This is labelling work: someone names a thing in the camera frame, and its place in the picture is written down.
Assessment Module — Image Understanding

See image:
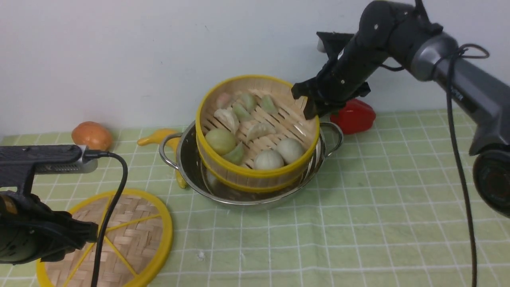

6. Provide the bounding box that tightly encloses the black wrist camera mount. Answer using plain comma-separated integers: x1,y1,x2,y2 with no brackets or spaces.
316,31,355,59

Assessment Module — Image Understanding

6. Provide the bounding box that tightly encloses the bamboo steamer basket yellow rim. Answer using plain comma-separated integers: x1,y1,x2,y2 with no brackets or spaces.
195,75,320,193

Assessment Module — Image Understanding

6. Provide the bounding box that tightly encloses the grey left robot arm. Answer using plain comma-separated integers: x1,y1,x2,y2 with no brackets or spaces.
0,191,98,265

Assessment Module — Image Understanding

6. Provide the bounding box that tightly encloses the pink dumpling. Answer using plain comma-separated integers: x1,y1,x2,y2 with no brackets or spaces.
216,92,232,109

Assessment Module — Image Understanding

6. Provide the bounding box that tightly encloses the pale yellow dumpling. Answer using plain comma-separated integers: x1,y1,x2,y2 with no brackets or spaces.
246,122,277,141

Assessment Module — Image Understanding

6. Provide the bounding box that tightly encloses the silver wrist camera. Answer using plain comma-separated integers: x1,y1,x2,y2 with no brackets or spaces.
0,144,98,176

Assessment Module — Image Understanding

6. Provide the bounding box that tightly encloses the green dumpling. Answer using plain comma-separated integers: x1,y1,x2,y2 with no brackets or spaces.
232,103,253,122
222,142,244,165
240,92,257,113
260,94,279,115

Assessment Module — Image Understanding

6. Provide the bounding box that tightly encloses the white dumpling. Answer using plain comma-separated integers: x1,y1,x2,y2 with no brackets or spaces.
214,109,240,134

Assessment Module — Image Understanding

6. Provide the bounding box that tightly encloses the brown potato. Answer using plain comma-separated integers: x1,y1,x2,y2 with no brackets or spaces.
71,121,113,151

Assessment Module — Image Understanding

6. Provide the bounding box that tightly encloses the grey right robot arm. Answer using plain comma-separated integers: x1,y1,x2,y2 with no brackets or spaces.
291,0,510,217

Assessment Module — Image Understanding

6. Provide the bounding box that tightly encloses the woven bamboo steamer lid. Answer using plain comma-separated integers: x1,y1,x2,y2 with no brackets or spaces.
36,189,173,287

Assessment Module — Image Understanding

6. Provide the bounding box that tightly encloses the yellow banana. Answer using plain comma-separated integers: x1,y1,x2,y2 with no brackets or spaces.
137,128,188,189

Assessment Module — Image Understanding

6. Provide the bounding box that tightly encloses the green round bun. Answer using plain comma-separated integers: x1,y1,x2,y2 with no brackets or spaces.
205,128,237,156

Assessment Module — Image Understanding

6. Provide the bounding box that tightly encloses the black camera cable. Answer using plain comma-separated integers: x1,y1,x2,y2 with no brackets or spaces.
84,150,129,287

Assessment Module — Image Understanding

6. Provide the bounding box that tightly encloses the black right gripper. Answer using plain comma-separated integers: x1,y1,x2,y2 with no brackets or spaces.
291,34,386,120

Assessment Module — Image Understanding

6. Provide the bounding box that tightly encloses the stainless steel pot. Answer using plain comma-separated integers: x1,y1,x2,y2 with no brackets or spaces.
159,122,345,210

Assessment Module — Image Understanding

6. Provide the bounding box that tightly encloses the white round bun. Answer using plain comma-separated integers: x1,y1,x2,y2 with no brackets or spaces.
254,149,285,170
276,138,305,165

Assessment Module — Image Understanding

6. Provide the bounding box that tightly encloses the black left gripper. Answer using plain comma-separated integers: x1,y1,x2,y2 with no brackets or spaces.
12,191,99,261

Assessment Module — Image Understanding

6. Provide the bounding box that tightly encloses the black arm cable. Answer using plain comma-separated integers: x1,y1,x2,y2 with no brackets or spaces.
379,43,490,287

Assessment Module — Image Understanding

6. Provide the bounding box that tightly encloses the red bell pepper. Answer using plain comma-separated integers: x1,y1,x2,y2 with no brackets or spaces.
329,99,377,135

